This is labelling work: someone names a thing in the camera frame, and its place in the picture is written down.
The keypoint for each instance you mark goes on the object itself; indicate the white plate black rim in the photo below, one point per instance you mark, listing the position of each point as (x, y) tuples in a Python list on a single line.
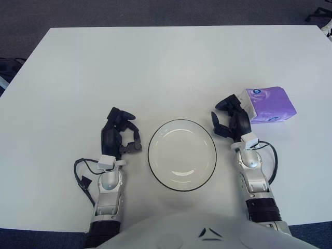
[(181, 155)]

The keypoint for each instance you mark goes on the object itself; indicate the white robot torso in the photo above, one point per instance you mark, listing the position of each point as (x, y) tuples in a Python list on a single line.
[(181, 228)]

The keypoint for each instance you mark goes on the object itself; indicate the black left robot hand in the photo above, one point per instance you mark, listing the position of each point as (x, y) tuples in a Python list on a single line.
[(109, 137)]

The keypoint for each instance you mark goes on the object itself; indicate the black office chair base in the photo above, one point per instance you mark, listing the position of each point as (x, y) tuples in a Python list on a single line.
[(317, 14)]

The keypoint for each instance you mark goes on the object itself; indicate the purple tissue paper pack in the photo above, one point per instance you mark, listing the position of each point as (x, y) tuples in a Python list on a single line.
[(275, 103)]

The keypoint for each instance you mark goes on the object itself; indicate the black bag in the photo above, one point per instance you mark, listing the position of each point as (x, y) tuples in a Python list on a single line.
[(7, 66)]

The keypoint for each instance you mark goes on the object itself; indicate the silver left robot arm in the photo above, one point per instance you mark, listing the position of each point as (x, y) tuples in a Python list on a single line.
[(109, 181)]

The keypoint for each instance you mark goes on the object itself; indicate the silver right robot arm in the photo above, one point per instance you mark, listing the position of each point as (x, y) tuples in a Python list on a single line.
[(252, 166)]

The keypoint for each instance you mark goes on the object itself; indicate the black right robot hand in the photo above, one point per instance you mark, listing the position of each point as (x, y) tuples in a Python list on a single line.
[(241, 122)]

